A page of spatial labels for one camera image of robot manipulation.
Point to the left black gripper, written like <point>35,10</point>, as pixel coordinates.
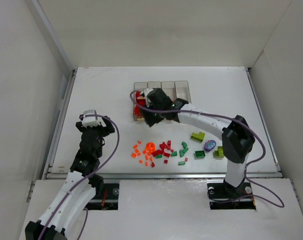
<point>107,124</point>

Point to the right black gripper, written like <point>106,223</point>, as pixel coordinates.
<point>152,116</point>

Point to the red flower lego piece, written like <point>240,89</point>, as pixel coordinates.
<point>139,98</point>

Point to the lime green stepped brick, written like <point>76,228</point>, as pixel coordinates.
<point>198,137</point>

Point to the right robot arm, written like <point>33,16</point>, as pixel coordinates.
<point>237,140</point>

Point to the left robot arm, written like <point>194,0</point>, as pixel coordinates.
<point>81,182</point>

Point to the clear container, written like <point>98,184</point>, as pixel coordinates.
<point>182,90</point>
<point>139,87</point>
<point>154,84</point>
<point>169,89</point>

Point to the orange round lego piece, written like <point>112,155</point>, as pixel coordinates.
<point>150,146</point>

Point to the green square lego brick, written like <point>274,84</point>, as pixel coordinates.
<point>199,154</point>

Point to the purple flower lego piece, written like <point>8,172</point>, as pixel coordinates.
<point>209,145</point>

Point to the lime green lego brick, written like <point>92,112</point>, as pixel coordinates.
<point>219,153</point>

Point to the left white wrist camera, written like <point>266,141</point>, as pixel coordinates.
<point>89,118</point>

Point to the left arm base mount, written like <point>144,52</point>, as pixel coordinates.
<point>106,198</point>

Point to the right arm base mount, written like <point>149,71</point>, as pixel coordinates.
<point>222,198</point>

